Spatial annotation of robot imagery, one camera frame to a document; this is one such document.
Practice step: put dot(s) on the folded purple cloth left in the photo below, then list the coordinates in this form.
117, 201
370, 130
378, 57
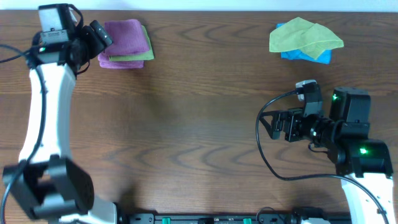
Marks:
104, 62

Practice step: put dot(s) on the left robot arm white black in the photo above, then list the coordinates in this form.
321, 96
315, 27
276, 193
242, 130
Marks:
46, 183

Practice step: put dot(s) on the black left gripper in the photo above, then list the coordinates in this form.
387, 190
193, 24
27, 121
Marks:
99, 42

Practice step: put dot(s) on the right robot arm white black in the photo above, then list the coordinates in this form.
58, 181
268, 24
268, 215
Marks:
363, 165

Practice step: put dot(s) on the crumpled green cloth right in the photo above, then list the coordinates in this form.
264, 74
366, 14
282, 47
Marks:
312, 39

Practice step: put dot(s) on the blue cloth right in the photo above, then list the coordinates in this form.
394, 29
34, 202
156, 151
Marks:
297, 54

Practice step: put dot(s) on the large purple microfiber cloth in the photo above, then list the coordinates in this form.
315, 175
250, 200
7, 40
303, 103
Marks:
128, 38

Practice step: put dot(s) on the folded green cloth left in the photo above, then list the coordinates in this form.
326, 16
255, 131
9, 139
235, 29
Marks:
148, 55

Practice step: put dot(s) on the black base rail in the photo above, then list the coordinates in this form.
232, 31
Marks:
264, 215

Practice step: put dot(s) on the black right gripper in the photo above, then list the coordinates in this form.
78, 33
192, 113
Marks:
292, 117

